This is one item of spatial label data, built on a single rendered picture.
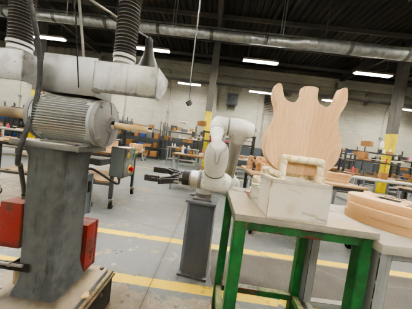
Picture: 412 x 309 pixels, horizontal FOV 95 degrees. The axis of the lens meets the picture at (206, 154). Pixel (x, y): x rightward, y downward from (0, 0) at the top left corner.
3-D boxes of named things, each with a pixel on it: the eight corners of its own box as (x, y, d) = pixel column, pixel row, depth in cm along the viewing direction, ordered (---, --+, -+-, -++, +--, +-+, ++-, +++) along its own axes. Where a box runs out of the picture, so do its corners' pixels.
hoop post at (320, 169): (316, 183, 83) (320, 162, 82) (312, 182, 86) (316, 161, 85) (324, 184, 83) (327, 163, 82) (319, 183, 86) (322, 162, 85)
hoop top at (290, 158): (281, 161, 82) (282, 154, 82) (278, 160, 85) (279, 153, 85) (326, 167, 82) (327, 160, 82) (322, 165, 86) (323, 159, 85)
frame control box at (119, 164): (81, 183, 120) (84, 143, 118) (100, 178, 141) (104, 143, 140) (118, 189, 119) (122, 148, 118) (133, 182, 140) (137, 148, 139)
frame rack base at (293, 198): (266, 217, 82) (271, 178, 81) (255, 206, 97) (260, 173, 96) (327, 224, 83) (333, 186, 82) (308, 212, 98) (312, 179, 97)
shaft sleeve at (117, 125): (114, 128, 102) (114, 122, 101) (117, 129, 105) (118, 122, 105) (147, 132, 101) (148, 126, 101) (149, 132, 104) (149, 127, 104)
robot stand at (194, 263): (184, 257, 199) (192, 192, 195) (210, 263, 194) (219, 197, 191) (176, 274, 172) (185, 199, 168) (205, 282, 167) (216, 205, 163)
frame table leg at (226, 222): (210, 312, 138) (227, 191, 133) (210, 306, 143) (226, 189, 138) (217, 313, 137) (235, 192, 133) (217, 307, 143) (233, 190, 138)
